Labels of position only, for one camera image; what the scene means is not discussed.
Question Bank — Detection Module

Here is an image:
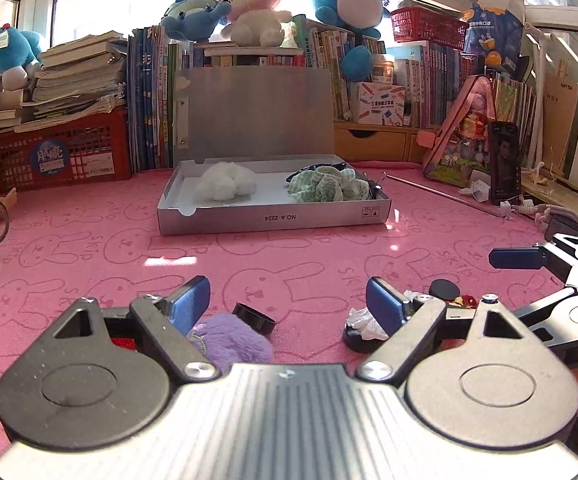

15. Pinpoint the stack of worn books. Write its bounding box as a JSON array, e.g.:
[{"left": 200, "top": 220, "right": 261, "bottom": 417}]
[{"left": 0, "top": 32, "right": 129, "bottom": 136}]

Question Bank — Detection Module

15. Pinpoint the green checked cloth pouch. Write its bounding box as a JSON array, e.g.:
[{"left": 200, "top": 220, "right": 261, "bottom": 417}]
[{"left": 286, "top": 166, "right": 372, "bottom": 204}]

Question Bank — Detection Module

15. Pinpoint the white cable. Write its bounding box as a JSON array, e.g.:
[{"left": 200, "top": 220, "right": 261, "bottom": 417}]
[{"left": 501, "top": 200, "right": 578, "bottom": 241}]

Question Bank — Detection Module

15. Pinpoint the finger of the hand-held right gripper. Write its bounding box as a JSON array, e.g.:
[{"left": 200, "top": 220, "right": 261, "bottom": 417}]
[
  {"left": 511, "top": 287, "right": 578, "bottom": 348},
  {"left": 489, "top": 234, "right": 578, "bottom": 286}
]

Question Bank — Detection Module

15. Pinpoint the black binder clip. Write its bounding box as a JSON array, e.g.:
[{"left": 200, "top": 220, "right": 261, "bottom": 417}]
[{"left": 369, "top": 171, "right": 389, "bottom": 200}]

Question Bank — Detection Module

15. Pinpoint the thin metal rod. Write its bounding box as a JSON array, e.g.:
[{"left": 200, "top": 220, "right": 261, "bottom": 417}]
[{"left": 386, "top": 174, "right": 507, "bottom": 218}]

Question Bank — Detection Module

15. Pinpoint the blue plush with tag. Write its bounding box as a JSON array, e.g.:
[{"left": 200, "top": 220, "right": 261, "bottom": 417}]
[{"left": 0, "top": 25, "right": 47, "bottom": 88}]

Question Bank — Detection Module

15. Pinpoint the small labelled jar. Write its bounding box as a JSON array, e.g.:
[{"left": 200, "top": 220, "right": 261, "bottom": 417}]
[{"left": 373, "top": 54, "right": 396, "bottom": 84}]

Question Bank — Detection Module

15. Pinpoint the black round disc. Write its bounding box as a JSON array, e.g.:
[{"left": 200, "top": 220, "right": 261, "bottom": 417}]
[{"left": 429, "top": 280, "right": 462, "bottom": 302}]

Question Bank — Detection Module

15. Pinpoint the pink white rabbit plush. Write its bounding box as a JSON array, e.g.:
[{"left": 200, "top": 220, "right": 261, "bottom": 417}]
[{"left": 212, "top": 0, "right": 290, "bottom": 46}]

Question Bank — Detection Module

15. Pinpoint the wooden drawer organizer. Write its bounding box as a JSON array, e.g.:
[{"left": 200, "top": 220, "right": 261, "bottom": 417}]
[{"left": 333, "top": 120, "right": 442, "bottom": 163}]

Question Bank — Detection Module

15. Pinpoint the large red plastic basket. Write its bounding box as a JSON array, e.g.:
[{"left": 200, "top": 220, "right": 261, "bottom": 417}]
[{"left": 0, "top": 109, "right": 132, "bottom": 192}]

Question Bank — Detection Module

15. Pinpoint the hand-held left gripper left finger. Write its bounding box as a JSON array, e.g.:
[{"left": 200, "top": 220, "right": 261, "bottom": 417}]
[{"left": 52, "top": 275, "right": 222, "bottom": 383}]

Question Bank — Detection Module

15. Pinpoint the blue printed carton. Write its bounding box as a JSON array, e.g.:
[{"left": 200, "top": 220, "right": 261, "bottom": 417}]
[{"left": 461, "top": 0, "right": 526, "bottom": 68}]

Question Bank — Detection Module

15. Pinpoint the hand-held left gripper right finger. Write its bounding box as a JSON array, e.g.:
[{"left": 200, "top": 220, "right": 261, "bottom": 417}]
[{"left": 356, "top": 276, "right": 544, "bottom": 383}]

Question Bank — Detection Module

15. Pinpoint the folded white paper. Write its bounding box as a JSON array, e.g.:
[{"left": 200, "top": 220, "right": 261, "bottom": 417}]
[{"left": 459, "top": 170, "right": 492, "bottom": 201}]

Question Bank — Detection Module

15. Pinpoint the row of thin booklets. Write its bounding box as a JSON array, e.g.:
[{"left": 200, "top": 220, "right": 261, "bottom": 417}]
[{"left": 491, "top": 67, "right": 540, "bottom": 171}]

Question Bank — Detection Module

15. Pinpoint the crumpled white tissue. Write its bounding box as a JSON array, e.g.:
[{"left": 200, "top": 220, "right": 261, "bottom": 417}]
[{"left": 347, "top": 307, "right": 390, "bottom": 339}]

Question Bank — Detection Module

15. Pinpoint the colourful triangular bag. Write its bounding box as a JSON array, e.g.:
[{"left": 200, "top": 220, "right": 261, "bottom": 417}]
[{"left": 423, "top": 75, "right": 500, "bottom": 188}]

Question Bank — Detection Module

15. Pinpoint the silver cardboard box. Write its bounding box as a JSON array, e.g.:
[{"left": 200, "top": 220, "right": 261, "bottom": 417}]
[{"left": 157, "top": 67, "right": 392, "bottom": 237}]

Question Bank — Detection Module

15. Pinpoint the white printed carton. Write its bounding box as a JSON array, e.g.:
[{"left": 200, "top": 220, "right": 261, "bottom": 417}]
[{"left": 356, "top": 81, "right": 407, "bottom": 126}]

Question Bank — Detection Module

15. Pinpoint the black smartphone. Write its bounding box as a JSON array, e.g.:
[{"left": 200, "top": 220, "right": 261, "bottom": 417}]
[{"left": 488, "top": 121, "right": 522, "bottom": 206}]

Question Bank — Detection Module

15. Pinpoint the flat stack of books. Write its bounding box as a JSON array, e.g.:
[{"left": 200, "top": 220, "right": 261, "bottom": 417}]
[{"left": 194, "top": 42, "right": 306, "bottom": 68}]

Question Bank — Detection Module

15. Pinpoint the brown paper envelope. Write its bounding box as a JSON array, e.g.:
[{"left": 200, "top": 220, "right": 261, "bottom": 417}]
[{"left": 541, "top": 57, "right": 578, "bottom": 181}]

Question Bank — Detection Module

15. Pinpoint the blue elephant plush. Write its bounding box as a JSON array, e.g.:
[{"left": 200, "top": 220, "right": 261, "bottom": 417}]
[{"left": 161, "top": 0, "right": 232, "bottom": 43}]

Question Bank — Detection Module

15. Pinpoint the pink rabbit print mat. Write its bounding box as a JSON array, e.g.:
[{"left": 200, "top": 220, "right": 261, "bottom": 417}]
[{"left": 0, "top": 160, "right": 578, "bottom": 466}]

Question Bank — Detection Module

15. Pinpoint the small red plastic basket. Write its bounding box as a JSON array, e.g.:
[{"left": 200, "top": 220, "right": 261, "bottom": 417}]
[{"left": 390, "top": 5, "right": 470, "bottom": 51}]

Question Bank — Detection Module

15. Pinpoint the row of colourful books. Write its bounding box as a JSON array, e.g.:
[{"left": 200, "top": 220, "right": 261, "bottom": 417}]
[{"left": 294, "top": 15, "right": 480, "bottom": 128}]

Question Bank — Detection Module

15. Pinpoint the purple fluffy plush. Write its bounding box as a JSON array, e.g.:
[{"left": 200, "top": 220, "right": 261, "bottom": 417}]
[{"left": 189, "top": 312, "right": 275, "bottom": 376}]

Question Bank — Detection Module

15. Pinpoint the row of blue slim books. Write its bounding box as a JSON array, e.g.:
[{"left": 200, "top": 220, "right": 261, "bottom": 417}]
[{"left": 128, "top": 25, "right": 195, "bottom": 173}]

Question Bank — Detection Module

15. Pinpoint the black ring lid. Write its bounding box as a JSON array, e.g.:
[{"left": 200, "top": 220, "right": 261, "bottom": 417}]
[{"left": 231, "top": 302, "right": 276, "bottom": 336}]

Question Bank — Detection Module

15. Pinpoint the white fluffy plush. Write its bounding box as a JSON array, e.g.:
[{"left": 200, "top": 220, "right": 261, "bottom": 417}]
[{"left": 194, "top": 162, "right": 258, "bottom": 202}]

